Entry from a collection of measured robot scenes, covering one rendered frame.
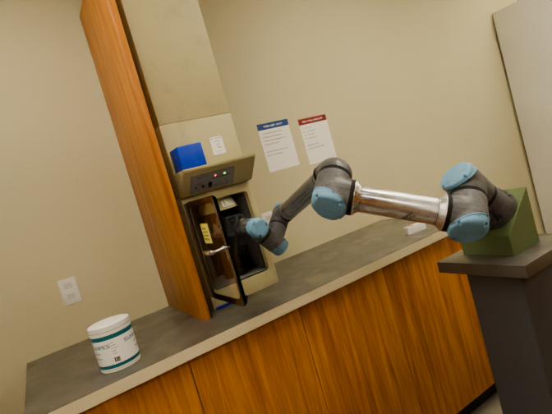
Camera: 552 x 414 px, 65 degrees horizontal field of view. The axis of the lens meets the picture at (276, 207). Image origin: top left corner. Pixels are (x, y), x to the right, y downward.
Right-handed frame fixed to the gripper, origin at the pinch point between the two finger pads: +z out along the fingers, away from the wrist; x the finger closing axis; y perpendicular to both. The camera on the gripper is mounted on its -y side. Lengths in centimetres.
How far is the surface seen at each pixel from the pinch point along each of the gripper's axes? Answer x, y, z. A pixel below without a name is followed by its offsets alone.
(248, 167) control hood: -11.2, 24.9, -16.8
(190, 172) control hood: 15.2, 28.5, -20.1
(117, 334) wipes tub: 58, -15, -34
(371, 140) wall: -130, 21, 34
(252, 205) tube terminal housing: -11.7, 8.3, -10.1
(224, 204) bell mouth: -0.2, 12.4, -7.9
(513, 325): -51, -47, -93
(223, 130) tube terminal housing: -8.7, 42.7, -8.5
